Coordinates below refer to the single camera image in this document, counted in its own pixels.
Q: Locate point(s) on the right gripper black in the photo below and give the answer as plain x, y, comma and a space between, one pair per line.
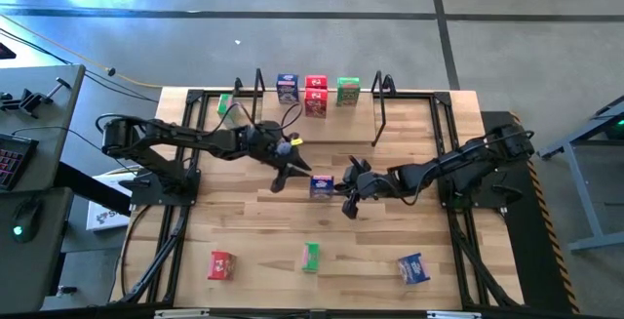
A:
368, 186

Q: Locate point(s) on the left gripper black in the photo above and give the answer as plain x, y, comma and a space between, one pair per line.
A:
265, 146

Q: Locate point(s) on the blue Frosted Flakes cereal box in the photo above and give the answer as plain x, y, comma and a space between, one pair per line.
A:
413, 268
287, 87
322, 185

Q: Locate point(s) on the red Froot Loops cereal box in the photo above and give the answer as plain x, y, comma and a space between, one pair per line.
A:
316, 81
316, 103
220, 265

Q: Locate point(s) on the green Apple Jacks cereal box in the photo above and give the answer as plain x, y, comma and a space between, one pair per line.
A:
348, 91
224, 102
310, 255

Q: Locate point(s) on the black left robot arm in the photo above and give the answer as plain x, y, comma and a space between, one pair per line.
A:
195, 138

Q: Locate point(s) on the yellow gripper tag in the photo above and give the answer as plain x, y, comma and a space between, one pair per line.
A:
296, 141

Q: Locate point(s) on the white booklet under table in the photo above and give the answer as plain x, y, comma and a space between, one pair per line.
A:
109, 216

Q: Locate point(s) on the black slanted bar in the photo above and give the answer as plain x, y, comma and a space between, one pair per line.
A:
92, 189

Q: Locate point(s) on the grey metal table base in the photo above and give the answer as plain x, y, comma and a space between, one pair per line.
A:
592, 221

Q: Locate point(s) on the black computer mouse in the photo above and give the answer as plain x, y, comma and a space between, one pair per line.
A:
29, 216

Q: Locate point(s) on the black desk clamp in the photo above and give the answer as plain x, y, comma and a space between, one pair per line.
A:
29, 100

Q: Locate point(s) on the grey side desk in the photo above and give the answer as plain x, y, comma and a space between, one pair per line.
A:
39, 270

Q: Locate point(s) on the black computer keyboard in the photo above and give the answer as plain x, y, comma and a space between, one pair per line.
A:
14, 160

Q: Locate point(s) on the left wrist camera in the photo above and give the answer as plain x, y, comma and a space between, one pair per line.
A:
284, 149

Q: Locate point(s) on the wooden shelf with black frame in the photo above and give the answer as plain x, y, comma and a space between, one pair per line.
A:
351, 126

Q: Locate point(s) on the black aluminium table frame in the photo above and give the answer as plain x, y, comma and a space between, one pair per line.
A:
419, 95

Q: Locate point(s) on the silver metal bracket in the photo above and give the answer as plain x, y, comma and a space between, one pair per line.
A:
180, 314
453, 315

